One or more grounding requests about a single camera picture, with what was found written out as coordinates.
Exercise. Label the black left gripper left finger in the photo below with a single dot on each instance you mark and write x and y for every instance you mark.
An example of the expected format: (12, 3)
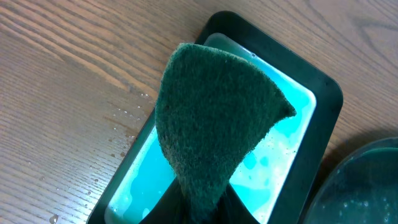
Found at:
(170, 209)

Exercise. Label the green yellow scrub sponge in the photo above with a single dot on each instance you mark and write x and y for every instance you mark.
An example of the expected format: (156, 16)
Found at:
(213, 109)

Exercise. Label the black rectangular water tray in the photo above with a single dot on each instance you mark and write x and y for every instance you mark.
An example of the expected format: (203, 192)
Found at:
(273, 181)

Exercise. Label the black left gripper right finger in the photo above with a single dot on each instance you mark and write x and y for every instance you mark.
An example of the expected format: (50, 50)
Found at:
(231, 210)

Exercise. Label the round black serving tray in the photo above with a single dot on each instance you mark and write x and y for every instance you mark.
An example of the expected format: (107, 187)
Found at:
(361, 190)

